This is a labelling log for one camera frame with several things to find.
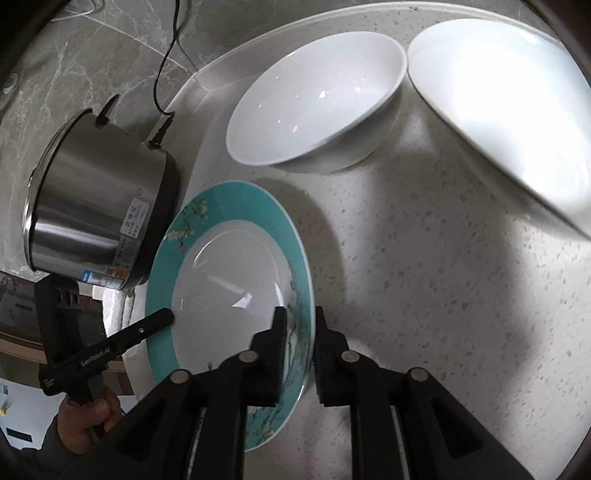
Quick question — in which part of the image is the stainless steel rice cooker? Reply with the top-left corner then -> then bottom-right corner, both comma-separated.
22,97 -> 179,290

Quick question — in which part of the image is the white folded dish towel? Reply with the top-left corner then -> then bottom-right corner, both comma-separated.
92,283 -> 156,400

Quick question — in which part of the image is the small white bowl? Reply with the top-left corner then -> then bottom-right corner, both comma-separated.
225,31 -> 408,174

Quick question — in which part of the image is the person's left hand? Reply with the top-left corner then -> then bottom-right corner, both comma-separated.
57,387 -> 123,455

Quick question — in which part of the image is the black power cable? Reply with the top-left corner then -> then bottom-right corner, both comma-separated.
146,0 -> 182,150

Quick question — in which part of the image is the large white bowl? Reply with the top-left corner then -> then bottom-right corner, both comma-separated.
408,19 -> 590,240

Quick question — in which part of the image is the teal floral deep plate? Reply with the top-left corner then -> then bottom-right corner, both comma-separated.
145,181 -> 315,451

